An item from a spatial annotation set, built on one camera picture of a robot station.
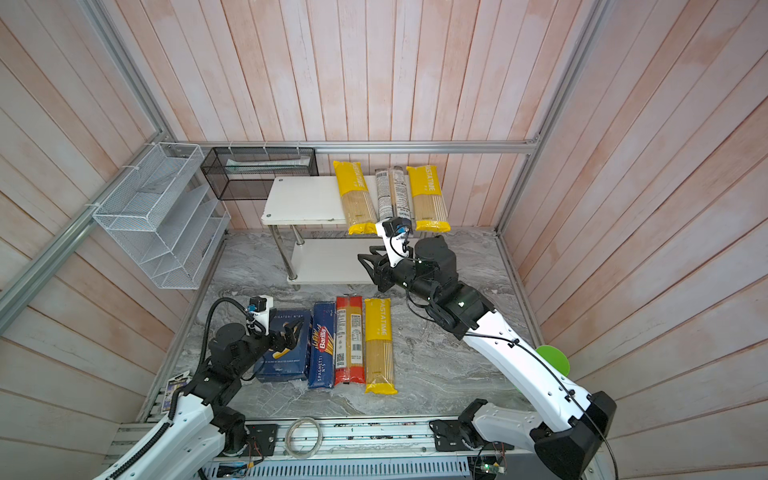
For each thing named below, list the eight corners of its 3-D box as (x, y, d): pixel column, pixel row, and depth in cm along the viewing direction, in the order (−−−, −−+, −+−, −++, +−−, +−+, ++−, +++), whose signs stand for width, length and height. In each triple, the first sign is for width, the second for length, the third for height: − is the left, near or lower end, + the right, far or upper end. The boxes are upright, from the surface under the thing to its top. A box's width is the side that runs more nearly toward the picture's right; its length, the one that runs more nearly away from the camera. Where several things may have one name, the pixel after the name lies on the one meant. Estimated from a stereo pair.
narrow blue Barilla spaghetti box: (309, 389, 83) (307, 386, 80) (315, 308, 99) (313, 302, 97) (334, 387, 83) (333, 384, 80) (336, 306, 100) (335, 301, 97)
